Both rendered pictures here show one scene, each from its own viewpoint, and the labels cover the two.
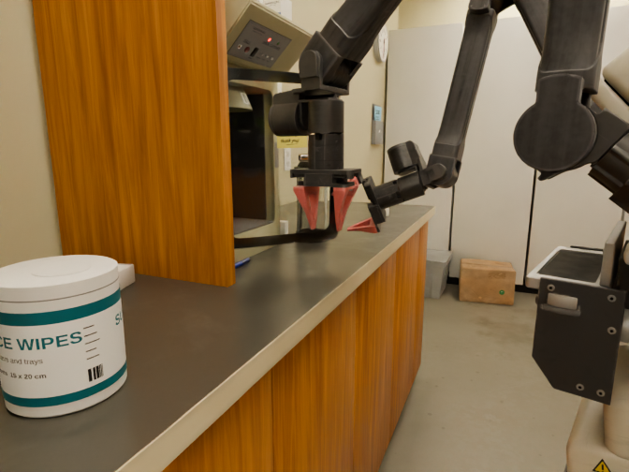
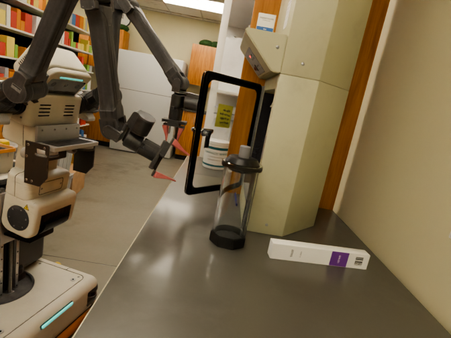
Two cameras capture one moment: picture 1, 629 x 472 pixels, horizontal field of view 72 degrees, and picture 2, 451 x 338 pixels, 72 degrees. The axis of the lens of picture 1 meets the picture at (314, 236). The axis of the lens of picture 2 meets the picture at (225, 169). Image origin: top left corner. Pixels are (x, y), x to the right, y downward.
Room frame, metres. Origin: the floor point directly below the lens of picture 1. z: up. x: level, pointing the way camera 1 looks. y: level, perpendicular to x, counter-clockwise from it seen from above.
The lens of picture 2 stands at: (2.02, -0.38, 1.32)
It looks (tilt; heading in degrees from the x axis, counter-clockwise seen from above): 13 degrees down; 154
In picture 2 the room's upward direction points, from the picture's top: 11 degrees clockwise
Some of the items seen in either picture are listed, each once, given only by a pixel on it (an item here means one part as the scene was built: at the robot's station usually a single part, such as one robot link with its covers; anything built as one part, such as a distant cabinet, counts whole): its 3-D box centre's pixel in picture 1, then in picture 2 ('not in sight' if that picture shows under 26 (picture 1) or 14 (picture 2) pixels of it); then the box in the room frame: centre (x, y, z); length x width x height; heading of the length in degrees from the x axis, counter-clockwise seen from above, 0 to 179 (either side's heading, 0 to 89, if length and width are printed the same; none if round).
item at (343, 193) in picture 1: (330, 201); (170, 131); (0.70, -0.03, 1.14); 0.07 x 0.07 x 0.09; 68
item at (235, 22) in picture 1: (266, 43); (257, 58); (1.09, 0.11, 1.46); 0.32 x 0.12 x 0.10; 157
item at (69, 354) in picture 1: (62, 329); not in sight; (0.48, 0.30, 1.02); 0.13 x 0.13 x 0.15
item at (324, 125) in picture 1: (323, 117); (178, 101); (0.71, -0.01, 1.27); 0.07 x 0.06 x 0.07; 53
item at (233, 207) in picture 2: not in sight; (235, 200); (1.32, 0.01, 1.06); 0.11 x 0.11 x 0.21
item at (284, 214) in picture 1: (281, 161); (225, 136); (1.03, 0.08, 1.19); 0.30 x 0.01 x 0.40; 115
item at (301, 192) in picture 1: (320, 201); (174, 132); (0.71, -0.01, 1.14); 0.07 x 0.07 x 0.09; 68
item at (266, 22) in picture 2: (277, 13); (264, 27); (1.14, 0.09, 1.54); 0.05 x 0.05 x 0.06; 62
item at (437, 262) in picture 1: (412, 271); not in sight; (3.63, -0.85, 0.17); 0.60 x 0.42 x 0.33; 65
